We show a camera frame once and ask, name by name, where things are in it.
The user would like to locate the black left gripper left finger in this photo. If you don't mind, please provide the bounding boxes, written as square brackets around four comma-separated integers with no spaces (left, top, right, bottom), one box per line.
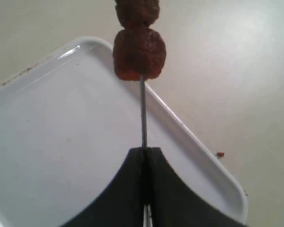
[63,147,148,227]

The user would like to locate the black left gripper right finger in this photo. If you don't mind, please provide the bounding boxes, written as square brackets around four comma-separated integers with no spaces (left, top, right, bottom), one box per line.
[145,148,244,227]

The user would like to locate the thin metal skewer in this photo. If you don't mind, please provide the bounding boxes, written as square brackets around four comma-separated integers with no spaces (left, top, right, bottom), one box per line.
[140,75,152,227]

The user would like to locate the red-brown food ball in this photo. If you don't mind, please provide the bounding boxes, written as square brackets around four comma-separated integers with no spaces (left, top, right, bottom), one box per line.
[113,26,167,81]
[115,0,160,28]

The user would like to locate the red crumb near tray corner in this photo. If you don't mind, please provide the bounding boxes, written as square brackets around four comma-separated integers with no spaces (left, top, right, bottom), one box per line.
[216,152,225,158]

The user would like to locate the white rectangular plastic tray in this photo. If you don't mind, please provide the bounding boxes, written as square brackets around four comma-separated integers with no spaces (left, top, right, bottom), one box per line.
[0,37,248,227]

